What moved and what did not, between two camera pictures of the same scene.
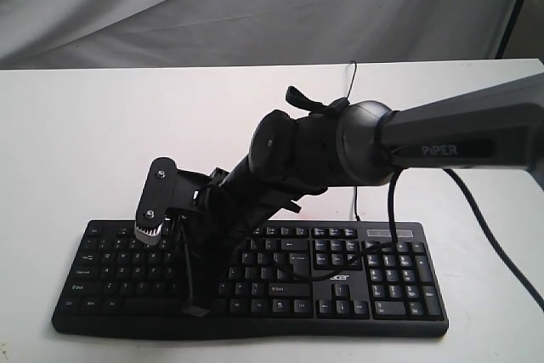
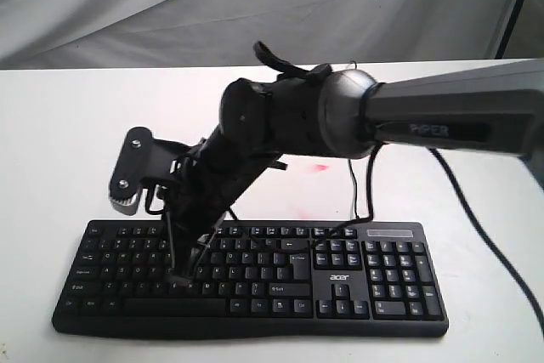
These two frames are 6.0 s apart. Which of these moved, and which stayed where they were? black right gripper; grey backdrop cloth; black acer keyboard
Moved: black right gripper
Stayed: black acer keyboard; grey backdrop cloth
